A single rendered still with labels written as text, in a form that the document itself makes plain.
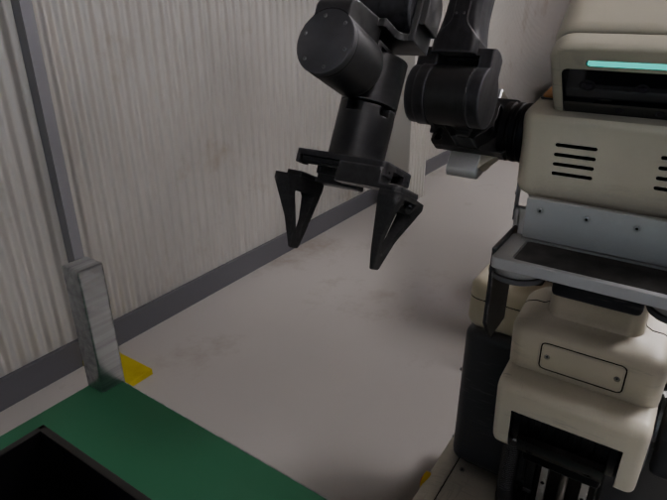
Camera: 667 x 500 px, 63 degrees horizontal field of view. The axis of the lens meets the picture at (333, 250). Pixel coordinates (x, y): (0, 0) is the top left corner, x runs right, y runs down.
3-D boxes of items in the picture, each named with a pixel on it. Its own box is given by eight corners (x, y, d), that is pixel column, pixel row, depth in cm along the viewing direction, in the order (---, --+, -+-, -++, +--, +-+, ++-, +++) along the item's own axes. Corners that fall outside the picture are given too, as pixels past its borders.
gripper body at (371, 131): (382, 181, 49) (402, 100, 49) (292, 165, 54) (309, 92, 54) (408, 193, 55) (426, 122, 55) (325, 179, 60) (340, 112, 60)
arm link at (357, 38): (446, 1, 53) (369, 2, 58) (400, -70, 43) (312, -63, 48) (416, 120, 54) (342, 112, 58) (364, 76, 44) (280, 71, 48)
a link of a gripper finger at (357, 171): (379, 273, 48) (404, 170, 48) (313, 255, 52) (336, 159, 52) (407, 277, 54) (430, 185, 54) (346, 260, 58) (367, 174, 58)
